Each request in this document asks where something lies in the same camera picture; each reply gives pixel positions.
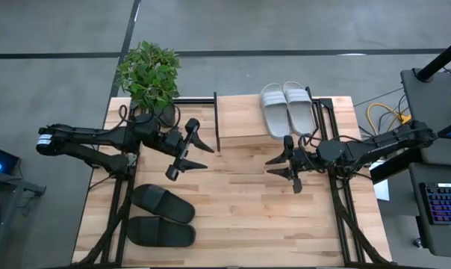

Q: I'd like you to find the grey monitor desk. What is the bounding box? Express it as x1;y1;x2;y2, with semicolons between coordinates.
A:
399;68;451;167

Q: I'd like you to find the yellow cable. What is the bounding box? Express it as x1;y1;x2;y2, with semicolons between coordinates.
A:
366;102;412;132

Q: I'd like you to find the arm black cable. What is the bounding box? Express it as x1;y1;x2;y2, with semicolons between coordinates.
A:
297;132;323;158
116;103;182;130

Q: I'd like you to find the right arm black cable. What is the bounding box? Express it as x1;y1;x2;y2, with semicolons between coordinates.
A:
297;132;323;158

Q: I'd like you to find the black slide sandal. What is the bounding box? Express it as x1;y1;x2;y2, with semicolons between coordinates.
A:
126;216;196;248
130;183;196;224

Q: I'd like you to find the black aluminium rig frame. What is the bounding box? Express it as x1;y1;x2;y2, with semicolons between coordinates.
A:
42;96;398;269

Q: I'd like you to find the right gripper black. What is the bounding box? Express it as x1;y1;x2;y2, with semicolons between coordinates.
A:
264;134;319;194

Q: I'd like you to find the white paper sheet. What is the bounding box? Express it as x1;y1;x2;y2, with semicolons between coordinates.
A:
373;160;391;202

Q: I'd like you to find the black desk support beam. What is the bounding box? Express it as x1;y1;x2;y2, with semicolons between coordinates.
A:
370;143;423;185

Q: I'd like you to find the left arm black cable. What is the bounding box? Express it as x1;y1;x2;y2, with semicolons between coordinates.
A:
116;103;182;130

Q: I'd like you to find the backlit computer keyboard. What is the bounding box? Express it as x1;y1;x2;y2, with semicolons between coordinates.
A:
419;182;451;226

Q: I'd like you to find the black stand pole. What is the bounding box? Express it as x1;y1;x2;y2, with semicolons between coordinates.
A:
414;34;451;82

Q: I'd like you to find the green leafy plant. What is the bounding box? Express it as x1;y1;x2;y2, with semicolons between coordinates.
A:
116;40;181;111

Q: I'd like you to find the grey slide sandal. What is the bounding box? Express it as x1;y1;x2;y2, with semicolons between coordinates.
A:
259;82;292;140
282;81;317;137

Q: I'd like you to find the wooden shelf black frame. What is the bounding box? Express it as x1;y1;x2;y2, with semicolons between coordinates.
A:
213;86;323;152

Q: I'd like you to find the black side desk stand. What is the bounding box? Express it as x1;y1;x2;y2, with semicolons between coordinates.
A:
0;167;47;269

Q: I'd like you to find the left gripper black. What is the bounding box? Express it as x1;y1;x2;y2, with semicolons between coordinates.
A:
158;117;216;182

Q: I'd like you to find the black plant pot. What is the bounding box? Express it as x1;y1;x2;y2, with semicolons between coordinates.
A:
130;99;176;128

